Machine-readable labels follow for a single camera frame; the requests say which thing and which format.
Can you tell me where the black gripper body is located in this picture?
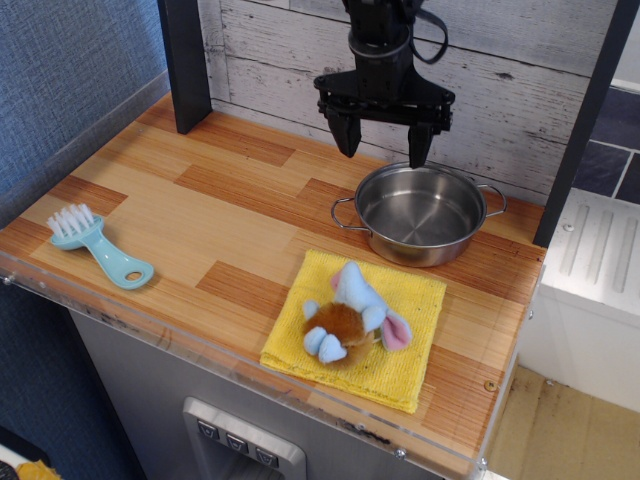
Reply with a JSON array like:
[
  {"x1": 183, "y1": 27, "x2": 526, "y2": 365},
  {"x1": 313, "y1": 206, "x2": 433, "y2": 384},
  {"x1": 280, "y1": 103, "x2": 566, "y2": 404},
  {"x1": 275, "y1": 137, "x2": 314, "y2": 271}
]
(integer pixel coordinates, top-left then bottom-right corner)
[{"x1": 314, "y1": 50, "x2": 455, "y2": 133}]

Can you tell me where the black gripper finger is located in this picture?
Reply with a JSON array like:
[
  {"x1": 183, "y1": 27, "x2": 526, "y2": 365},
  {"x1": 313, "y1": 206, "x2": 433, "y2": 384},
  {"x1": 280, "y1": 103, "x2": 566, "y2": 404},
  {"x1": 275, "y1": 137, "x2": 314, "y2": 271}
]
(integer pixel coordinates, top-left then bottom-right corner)
[
  {"x1": 327, "y1": 112, "x2": 361, "y2": 158},
  {"x1": 408, "y1": 123, "x2": 435, "y2": 169}
]

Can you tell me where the stainless steel pan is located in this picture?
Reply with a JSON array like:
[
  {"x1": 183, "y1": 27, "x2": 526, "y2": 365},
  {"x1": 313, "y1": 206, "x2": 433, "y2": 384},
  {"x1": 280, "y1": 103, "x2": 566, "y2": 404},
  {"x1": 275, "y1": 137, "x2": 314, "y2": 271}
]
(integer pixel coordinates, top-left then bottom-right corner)
[{"x1": 331, "y1": 163, "x2": 508, "y2": 267}]

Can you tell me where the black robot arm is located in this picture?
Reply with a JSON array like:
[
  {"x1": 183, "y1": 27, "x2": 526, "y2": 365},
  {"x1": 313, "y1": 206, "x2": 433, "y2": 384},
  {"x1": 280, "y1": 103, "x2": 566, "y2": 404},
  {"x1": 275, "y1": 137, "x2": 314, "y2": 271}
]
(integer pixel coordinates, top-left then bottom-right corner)
[{"x1": 314, "y1": 1, "x2": 455, "y2": 169}]

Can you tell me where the blue and brown plush toy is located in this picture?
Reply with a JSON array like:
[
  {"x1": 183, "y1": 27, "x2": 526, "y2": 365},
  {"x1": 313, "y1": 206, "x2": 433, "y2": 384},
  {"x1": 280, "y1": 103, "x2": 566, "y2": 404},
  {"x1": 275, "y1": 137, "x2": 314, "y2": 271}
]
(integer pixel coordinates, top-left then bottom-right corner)
[{"x1": 303, "y1": 261, "x2": 413, "y2": 368}]

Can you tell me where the yellow folded cloth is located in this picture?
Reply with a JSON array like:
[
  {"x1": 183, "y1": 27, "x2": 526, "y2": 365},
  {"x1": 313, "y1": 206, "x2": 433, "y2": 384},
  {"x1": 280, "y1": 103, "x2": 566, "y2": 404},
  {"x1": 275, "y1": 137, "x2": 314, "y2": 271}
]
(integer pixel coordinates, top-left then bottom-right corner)
[{"x1": 260, "y1": 250, "x2": 446, "y2": 413}]

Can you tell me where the white ridged side cabinet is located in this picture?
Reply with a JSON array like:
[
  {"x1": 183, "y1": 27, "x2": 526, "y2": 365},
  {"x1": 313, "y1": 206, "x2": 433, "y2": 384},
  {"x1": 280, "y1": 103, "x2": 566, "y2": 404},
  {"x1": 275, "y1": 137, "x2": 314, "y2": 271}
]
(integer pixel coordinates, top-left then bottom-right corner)
[{"x1": 518, "y1": 189, "x2": 639, "y2": 411}]

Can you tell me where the light blue dish brush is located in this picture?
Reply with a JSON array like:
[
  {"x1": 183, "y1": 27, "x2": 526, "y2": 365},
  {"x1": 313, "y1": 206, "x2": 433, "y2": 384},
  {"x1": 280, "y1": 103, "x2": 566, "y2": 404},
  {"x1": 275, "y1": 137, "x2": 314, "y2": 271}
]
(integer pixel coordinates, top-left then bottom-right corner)
[{"x1": 47, "y1": 203, "x2": 154, "y2": 290}]

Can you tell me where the silver button control panel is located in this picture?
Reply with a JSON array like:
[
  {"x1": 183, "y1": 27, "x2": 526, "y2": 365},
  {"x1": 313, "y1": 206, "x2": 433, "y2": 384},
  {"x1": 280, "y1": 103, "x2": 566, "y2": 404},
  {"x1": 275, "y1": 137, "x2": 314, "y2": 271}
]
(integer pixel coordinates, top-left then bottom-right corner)
[{"x1": 183, "y1": 397, "x2": 307, "y2": 479}]

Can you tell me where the yellow object bottom left corner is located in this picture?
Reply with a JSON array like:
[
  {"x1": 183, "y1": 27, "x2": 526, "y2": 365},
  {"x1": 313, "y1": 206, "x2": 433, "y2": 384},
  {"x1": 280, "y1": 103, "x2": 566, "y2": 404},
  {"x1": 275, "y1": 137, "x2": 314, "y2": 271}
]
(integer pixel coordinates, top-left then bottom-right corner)
[{"x1": 1, "y1": 452, "x2": 62, "y2": 480}]

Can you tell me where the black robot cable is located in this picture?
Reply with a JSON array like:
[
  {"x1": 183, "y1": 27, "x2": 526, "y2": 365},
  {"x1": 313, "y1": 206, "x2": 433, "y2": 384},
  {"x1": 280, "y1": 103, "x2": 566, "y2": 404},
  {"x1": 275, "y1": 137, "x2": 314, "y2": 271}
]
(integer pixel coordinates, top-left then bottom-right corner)
[{"x1": 407, "y1": 3, "x2": 450, "y2": 65}]

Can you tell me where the dark right vertical post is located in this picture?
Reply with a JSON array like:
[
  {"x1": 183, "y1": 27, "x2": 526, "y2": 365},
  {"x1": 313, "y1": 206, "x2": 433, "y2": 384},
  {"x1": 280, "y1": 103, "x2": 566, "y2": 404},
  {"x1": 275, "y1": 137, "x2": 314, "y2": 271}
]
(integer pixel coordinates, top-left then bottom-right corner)
[{"x1": 533, "y1": 0, "x2": 639, "y2": 248}]

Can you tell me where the dark vertical post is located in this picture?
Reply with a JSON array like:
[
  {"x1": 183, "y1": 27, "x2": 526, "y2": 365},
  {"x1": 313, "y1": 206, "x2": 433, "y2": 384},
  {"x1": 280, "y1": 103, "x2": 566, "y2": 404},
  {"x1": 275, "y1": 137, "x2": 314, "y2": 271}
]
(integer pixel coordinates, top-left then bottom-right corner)
[
  {"x1": 533, "y1": 0, "x2": 639, "y2": 248},
  {"x1": 157, "y1": 0, "x2": 212, "y2": 134}
]

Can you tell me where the dark left vertical post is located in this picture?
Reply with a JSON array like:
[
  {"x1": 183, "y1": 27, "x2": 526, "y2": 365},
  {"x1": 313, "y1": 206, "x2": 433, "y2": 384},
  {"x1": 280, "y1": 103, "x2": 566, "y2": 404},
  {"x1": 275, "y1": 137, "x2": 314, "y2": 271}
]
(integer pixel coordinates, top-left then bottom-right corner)
[{"x1": 157, "y1": 0, "x2": 212, "y2": 134}]

